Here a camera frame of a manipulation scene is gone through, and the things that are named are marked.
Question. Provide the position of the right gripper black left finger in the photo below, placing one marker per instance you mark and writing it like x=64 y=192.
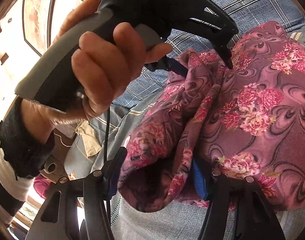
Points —
x=75 y=209

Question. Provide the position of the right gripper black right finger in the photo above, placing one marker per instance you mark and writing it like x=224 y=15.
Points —
x=254 y=217

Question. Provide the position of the pink floral garment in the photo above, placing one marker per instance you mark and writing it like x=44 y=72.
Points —
x=230 y=117

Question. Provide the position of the black sleeve forearm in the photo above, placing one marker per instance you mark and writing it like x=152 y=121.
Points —
x=21 y=159

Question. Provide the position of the person's left hand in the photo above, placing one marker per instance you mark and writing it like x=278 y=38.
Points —
x=104 y=69

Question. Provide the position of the beige cloth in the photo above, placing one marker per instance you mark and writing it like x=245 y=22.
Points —
x=87 y=133

